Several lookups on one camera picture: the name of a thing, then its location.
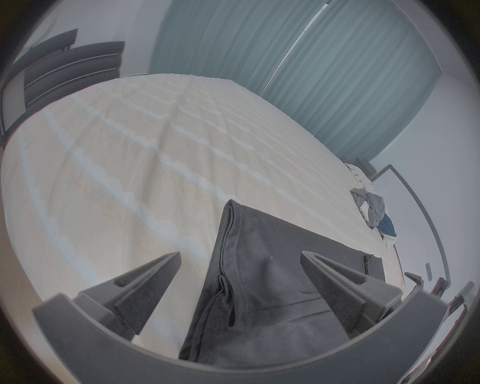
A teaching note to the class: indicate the grey bedside table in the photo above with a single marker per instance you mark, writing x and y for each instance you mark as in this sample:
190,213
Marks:
365,165

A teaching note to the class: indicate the grey garment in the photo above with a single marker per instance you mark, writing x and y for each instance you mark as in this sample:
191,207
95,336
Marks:
375,210

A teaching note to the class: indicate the bed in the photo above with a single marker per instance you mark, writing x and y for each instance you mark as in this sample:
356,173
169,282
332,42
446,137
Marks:
112,168

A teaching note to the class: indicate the black chest of drawers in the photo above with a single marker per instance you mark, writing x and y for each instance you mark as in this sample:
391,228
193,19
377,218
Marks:
75,71

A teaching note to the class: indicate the blue and white garment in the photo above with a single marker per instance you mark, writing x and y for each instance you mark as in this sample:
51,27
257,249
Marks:
386,227

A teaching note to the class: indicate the blue-green curtain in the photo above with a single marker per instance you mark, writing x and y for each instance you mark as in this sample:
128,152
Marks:
356,75
225,37

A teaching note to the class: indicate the white printed pillow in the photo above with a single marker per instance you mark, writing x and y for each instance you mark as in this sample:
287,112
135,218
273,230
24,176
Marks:
358,176

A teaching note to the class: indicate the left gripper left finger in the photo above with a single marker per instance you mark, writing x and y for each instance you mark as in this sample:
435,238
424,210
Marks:
146,292

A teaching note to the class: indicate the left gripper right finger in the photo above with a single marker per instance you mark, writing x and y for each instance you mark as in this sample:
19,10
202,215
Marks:
345,296

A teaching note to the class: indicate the black T-shirt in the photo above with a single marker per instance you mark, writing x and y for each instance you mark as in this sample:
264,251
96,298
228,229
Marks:
262,262

